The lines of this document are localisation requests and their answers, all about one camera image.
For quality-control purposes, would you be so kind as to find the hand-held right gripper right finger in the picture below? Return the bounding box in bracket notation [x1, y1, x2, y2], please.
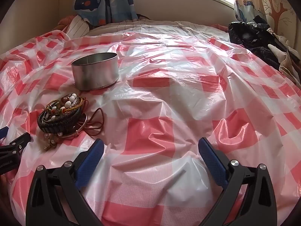
[198, 137, 278, 226]

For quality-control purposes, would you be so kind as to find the blue whale print curtain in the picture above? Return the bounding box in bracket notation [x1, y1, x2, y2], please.
[74, 0, 139, 26]

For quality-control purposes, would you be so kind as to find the striped bed sheet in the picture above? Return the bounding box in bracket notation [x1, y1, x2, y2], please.
[66, 16, 232, 43]

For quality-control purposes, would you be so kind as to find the round metal tin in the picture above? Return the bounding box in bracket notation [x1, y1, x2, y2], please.
[71, 52, 119, 91]

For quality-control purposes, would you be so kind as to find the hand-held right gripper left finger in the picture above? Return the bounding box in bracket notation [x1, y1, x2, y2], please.
[25, 138, 111, 226]

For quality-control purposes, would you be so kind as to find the thin metal bangle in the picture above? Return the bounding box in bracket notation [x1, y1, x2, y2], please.
[68, 114, 88, 136]

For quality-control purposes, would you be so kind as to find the red white checkered plastic sheet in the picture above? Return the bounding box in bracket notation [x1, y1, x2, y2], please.
[0, 25, 301, 226]

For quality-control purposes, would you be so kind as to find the pink beaded pearl bracelet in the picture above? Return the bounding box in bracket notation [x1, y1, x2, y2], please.
[43, 132, 64, 151]

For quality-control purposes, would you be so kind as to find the pile of assorted bracelets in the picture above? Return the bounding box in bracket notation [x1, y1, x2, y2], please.
[38, 93, 90, 137]

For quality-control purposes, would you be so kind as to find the tree print curtain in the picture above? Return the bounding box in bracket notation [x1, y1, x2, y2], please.
[234, 0, 297, 27]

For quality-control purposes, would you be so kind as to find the pile of black clothes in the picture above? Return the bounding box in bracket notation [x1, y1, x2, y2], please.
[228, 16, 288, 64]

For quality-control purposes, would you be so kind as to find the brown cord pendant necklace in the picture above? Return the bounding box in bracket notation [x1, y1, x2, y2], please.
[82, 108, 105, 137]

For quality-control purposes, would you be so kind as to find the white cloth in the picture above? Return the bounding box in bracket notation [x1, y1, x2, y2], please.
[267, 28, 301, 86]

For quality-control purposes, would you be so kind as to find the orange pillow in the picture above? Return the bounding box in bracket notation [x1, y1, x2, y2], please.
[58, 15, 78, 30]

